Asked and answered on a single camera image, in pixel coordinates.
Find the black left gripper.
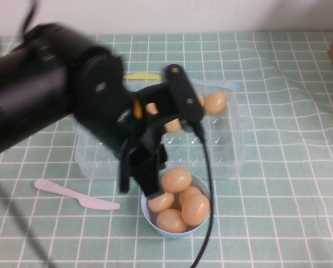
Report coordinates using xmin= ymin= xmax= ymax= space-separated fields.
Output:
xmin=68 ymin=55 xmax=169 ymax=199

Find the clear plastic egg box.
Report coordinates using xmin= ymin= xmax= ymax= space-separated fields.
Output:
xmin=71 ymin=79 xmax=247 ymax=179

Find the light blue bowl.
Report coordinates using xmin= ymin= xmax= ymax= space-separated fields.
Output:
xmin=141 ymin=170 xmax=212 ymax=240

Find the pink plastic knife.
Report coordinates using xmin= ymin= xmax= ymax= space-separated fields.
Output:
xmin=34 ymin=179 xmax=121 ymax=210

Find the yellow plastic knife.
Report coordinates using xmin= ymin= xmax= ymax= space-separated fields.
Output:
xmin=123 ymin=72 xmax=160 ymax=82

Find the light blue plastic fork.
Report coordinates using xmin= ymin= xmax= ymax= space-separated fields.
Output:
xmin=190 ymin=79 xmax=240 ymax=92

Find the green checked tablecloth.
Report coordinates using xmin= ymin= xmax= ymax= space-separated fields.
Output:
xmin=0 ymin=31 xmax=333 ymax=268

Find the black camera cable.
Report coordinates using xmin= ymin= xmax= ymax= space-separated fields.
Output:
xmin=189 ymin=121 xmax=215 ymax=268

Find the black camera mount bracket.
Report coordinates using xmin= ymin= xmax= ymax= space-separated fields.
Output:
xmin=131 ymin=83 xmax=184 ymax=132

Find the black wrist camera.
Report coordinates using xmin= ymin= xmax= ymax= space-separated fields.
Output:
xmin=161 ymin=63 xmax=206 ymax=125

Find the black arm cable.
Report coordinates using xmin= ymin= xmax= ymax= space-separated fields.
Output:
xmin=15 ymin=0 xmax=39 ymax=37

